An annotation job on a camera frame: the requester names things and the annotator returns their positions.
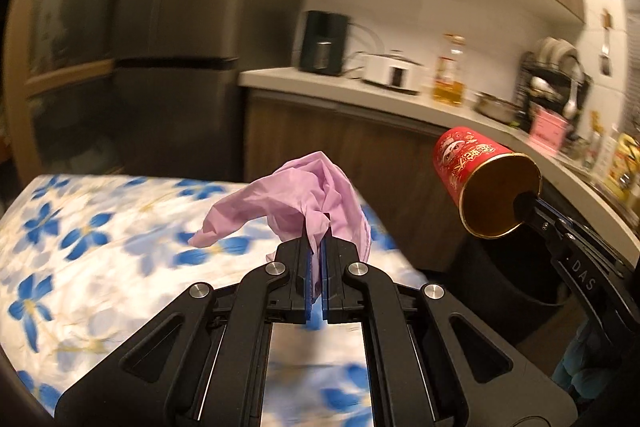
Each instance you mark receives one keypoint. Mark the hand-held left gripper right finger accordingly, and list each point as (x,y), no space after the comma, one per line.
(345,287)

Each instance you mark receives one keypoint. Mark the lilac plastic bag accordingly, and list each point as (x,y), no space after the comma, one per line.
(300,187)

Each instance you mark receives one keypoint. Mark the blue floral tablecloth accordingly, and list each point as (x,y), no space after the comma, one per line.
(100,257)

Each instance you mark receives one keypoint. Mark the person's right hand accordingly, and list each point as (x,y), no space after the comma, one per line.
(580,367)

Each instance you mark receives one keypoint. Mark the white plate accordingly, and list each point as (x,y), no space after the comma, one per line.
(544,49)
(565,54)

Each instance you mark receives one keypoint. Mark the steel mixing bowl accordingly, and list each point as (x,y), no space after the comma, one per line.
(495,108)

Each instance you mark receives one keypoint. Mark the cooking oil bottle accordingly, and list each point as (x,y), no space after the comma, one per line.
(449,82)

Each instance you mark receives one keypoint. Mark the grey refrigerator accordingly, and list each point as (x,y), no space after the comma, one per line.
(200,7)

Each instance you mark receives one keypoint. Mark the hanging metal spatula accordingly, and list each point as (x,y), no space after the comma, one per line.
(606,57)

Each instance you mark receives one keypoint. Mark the white ladle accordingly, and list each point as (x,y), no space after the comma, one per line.
(571,104)

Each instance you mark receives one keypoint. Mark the white rice cooker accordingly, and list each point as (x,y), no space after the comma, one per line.
(390,74)

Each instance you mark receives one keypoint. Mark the yellow bottle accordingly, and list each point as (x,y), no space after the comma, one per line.
(625,167)

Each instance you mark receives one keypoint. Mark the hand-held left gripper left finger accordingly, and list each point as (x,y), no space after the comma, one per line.
(295,287)

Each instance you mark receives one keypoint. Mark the wooden base cabinet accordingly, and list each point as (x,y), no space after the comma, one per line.
(350,147)

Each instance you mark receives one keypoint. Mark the white bottle red label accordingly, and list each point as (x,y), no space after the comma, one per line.
(593,142)

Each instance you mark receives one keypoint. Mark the black trash bin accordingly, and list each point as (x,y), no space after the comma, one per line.
(500,267)

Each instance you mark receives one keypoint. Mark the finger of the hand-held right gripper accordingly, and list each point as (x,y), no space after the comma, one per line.
(527,207)
(560,222)

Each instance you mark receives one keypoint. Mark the black air fryer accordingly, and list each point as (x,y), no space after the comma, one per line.
(322,42)

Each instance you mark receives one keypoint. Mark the pink box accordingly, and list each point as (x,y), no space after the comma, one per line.
(549,132)

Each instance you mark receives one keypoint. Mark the wooden glass sliding door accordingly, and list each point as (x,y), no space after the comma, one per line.
(65,7)

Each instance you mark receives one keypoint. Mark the red paper cup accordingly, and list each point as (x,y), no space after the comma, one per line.
(465,157)

